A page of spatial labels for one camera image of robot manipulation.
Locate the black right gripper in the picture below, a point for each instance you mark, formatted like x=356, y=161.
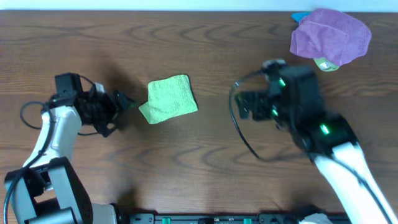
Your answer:
x=260, y=99

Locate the light green cloth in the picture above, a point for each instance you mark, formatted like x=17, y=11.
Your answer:
x=168, y=98

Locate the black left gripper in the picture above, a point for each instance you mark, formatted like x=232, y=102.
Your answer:
x=111, y=109

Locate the purple cloth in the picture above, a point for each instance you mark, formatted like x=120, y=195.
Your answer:
x=335, y=35

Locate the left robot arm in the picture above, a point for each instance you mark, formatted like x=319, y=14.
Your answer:
x=46, y=189

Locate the blue cloth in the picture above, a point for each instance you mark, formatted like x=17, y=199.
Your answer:
x=298, y=16

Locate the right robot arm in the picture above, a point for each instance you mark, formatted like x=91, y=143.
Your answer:
x=328, y=141

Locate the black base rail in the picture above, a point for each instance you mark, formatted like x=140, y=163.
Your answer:
x=261, y=218

